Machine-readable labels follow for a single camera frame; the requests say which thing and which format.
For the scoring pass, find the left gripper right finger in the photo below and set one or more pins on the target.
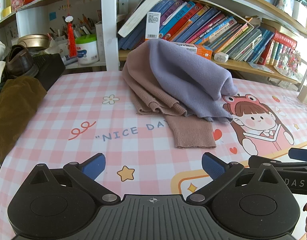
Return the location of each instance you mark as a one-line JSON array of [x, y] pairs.
[[222, 174]]

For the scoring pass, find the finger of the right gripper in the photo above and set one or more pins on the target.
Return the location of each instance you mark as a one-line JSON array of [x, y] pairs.
[[298, 154]]

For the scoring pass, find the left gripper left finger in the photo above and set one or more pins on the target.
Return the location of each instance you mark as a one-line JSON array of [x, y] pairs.
[[83, 176]]

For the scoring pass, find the purple and pink sweater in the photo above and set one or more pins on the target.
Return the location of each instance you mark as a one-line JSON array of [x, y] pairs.
[[185, 88]]

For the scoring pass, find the pink checkered table mat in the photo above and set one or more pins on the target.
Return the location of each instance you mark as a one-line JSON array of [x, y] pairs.
[[84, 114]]

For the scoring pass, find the beige pen holder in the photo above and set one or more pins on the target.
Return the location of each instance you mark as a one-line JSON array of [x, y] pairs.
[[302, 96]]

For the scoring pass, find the black box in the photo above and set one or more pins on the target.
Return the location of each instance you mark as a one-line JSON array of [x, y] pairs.
[[50, 69]]

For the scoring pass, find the white charger block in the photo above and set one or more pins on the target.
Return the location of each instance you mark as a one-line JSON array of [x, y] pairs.
[[221, 57]]

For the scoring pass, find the red thick books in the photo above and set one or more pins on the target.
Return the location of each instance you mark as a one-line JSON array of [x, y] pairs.
[[277, 44]]

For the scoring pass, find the orange white medicine box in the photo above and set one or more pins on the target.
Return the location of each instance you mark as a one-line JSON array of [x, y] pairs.
[[200, 50]]

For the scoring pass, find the white tub green lid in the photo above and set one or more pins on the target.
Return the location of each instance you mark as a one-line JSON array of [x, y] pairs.
[[87, 49]]

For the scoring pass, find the metal bowl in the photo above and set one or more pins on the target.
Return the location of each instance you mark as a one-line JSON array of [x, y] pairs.
[[34, 41]]

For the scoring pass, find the row of leaning books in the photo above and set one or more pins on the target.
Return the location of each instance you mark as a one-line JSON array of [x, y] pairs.
[[197, 22]]

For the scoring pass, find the tall white orange box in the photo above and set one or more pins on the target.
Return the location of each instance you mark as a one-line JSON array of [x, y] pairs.
[[152, 25]]

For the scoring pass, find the brown corduroy cloth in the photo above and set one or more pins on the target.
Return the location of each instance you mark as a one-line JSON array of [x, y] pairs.
[[20, 99]]

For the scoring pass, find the white shelf frame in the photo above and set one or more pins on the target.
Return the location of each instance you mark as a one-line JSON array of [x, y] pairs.
[[109, 22]]

